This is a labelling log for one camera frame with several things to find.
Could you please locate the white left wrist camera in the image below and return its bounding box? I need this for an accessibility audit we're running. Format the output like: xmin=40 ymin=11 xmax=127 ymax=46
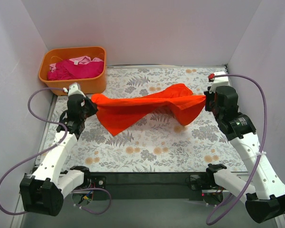
xmin=63 ymin=83 xmax=85 ymax=96

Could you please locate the orange plastic bin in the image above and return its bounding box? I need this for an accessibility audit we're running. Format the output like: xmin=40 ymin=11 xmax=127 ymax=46
xmin=38 ymin=46 xmax=107 ymax=96

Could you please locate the orange t shirt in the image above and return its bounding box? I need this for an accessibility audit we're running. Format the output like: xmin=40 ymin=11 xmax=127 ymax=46
xmin=91 ymin=84 xmax=206 ymax=136

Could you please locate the floral patterned table mat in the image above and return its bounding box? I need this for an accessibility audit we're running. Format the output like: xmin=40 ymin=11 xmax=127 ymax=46
xmin=37 ymin=67 xmax=249 ymax=173

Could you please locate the magenta t shirt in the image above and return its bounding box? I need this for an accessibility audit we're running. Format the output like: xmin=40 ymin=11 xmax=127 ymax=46
xmin=47 ymin=60 xmax=104 ymax=81

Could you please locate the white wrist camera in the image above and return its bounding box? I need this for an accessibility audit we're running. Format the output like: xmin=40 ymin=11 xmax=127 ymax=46
xmin=208 ymin=71 xmax=229 ymax=94
xmin=63 ymin=83 xmax=85 ymax=96

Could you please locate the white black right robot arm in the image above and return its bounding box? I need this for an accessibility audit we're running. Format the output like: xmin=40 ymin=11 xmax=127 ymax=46
xmin=204 ymin=85 xmax=285 ymax=223

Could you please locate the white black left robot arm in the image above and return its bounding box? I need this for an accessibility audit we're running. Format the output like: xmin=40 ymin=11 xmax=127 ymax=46
xmin=19 ymin=93 xmax=97 ymax=216

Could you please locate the light pink t shirt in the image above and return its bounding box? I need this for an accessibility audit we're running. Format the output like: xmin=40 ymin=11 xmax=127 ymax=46
xmin=49 ymin=56 xmax=103 ymax=72

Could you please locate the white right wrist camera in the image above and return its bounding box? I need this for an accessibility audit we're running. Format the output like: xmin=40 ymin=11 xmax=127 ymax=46
xmin=208 ymin=71 xmax=229 ymax=94

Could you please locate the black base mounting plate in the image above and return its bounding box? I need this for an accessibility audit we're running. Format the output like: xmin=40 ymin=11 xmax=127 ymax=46
xmin=64 ymin=172 xmax=233 ymax=201

